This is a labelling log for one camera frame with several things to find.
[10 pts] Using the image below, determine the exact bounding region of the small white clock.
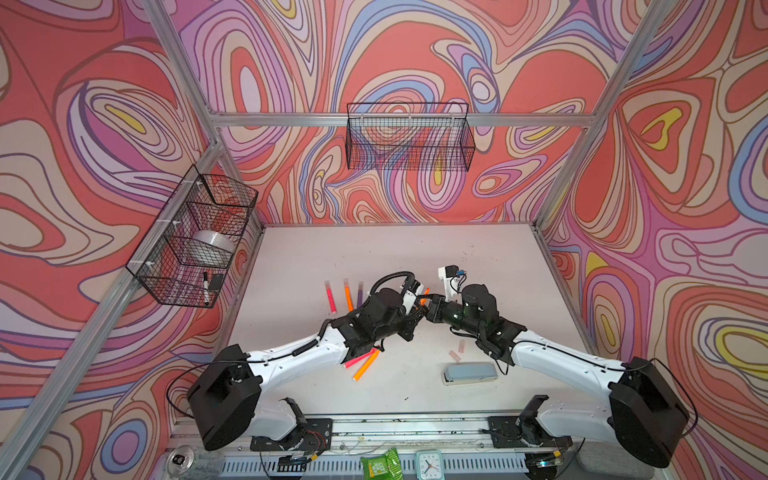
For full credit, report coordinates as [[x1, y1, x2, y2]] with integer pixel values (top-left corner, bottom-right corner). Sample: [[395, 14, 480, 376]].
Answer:
[[414, 450, 445, 480]]

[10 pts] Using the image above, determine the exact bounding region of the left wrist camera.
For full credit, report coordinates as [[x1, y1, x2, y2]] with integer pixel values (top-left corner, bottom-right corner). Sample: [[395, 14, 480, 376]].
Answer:
[[401, 275, 421, 314]]

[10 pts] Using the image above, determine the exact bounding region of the aluminium frame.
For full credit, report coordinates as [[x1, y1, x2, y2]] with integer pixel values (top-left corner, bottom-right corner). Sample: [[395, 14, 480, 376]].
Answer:
[[0, 0, 679, 469]]

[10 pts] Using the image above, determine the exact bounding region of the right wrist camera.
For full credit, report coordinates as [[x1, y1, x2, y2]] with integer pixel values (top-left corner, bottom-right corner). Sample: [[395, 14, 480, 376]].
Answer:
[[438, 265, 467, 301]]

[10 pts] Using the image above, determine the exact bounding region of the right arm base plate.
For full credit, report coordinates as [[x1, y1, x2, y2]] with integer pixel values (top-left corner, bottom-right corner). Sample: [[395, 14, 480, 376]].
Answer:
[[482, 416, 573, 449]]

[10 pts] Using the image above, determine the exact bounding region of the black marker in basket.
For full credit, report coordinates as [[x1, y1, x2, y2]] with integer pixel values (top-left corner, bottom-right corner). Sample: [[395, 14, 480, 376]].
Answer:
[[202, 271, 211, 307]]

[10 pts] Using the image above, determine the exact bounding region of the silver tape roll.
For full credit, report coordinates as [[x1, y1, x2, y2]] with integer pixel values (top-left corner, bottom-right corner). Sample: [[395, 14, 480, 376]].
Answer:
[[189, 230, 235, 268]]

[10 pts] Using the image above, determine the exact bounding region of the black wire basket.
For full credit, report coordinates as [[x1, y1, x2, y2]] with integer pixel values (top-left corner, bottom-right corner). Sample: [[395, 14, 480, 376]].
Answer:
[[126, 166, 258, 309], [345, 100, 476, 172]]

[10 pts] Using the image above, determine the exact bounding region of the grey pencil case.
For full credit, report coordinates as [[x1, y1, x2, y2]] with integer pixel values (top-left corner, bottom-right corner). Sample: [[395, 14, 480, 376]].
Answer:
[[442, 362, 498, 386]]

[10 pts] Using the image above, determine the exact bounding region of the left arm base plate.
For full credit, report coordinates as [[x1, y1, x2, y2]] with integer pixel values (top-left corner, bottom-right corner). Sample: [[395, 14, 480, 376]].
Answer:
[[250, 417, 333, 455]]

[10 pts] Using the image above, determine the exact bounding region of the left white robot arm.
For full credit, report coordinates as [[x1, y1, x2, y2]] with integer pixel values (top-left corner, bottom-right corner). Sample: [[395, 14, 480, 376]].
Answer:
[[186, 284, 425, 451]]

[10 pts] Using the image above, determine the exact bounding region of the back black wire basket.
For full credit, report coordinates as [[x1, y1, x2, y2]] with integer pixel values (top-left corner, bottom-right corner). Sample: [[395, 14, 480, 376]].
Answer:
[[345, 100, 476, 172]]

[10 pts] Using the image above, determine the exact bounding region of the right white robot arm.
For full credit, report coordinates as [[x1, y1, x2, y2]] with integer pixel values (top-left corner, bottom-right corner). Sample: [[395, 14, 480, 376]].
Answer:
[[419, 284, 690, 468]]

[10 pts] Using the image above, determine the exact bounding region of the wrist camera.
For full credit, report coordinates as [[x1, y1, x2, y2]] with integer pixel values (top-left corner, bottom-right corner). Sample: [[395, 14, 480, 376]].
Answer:
[[438, 265, 467, 301], [401, 275, 421, 314]]

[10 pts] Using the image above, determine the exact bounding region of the left black wire basket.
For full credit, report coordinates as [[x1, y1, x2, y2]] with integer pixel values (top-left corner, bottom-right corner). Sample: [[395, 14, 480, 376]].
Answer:
[[126, 166, 258, 309]]

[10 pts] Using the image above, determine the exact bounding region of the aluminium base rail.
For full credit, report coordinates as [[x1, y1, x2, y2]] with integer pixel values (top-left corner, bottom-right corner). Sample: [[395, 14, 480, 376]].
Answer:
[[160, 411, 572, 479]]

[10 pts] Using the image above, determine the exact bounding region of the silver drink can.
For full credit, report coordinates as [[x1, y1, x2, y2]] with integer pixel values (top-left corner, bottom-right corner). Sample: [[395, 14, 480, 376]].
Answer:
[[166, 445, 225, 480]]

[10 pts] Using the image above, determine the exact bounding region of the green snack packet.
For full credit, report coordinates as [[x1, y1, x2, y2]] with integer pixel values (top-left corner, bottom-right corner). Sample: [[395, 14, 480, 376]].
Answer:
[[360, 448, 403, 480]]

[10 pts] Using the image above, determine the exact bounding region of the purple pen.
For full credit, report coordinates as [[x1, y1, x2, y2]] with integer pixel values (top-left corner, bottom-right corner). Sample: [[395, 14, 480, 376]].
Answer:
[[356, 281, 364, 308]]

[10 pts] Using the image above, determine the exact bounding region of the pink highlighter pen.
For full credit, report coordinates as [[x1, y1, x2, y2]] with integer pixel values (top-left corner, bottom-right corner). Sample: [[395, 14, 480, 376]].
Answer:
[[344, 349, 374, 369], [324, 280, 338, 314]]

